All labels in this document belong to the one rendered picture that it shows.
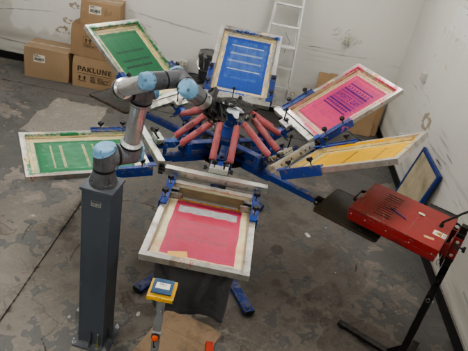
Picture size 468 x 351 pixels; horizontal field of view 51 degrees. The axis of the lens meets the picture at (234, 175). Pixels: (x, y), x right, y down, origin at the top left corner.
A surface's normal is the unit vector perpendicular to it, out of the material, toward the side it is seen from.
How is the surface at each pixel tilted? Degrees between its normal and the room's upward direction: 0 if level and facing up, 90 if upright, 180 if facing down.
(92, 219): 90
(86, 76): 90
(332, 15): 90
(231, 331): 0
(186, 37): 90
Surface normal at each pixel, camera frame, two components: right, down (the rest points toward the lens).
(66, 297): 0.17, -0.85
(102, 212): -0.20, 0.47
